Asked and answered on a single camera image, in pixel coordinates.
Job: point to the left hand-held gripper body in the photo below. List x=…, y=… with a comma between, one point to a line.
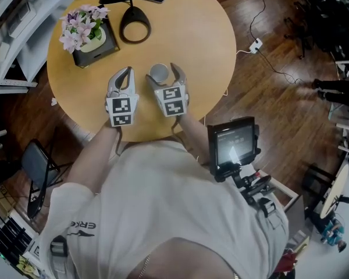
x=122, y=109

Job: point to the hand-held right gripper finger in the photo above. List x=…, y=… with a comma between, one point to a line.
x=181, y=77
x=152, y=83

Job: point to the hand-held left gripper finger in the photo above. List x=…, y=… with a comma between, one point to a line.
x=113, y=83
x=131, y=83

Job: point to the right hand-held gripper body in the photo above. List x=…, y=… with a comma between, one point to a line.
x=173, y=100

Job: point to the white cup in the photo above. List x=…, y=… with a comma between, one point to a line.
x=159, y=72

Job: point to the person's right forearm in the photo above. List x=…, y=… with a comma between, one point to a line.
x=195, y=138

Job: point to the person's left forearm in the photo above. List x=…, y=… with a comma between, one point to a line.
x=96, y=153

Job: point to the black square tray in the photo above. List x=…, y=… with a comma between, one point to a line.
x=90, y=57

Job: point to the white paper scrap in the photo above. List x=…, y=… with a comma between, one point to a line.
x=54, y=101

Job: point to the pink flowers in white pot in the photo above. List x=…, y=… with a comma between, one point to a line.
x=78, y=28

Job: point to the black tablet screen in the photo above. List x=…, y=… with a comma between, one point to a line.
x=232, y=144

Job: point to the white shelf unit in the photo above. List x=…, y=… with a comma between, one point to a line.
x=35, y=48

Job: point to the black folding chair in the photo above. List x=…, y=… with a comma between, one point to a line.
x=36, y=161

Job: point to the person's white shirt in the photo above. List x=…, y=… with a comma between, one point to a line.
x=163, y=202

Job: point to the cardboard box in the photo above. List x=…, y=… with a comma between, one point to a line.
x=1, y=198

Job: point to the person's bare chest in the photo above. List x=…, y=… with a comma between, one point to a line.
x=183, y=260

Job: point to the small round pale table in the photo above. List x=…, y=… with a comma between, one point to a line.
x=336, y=190

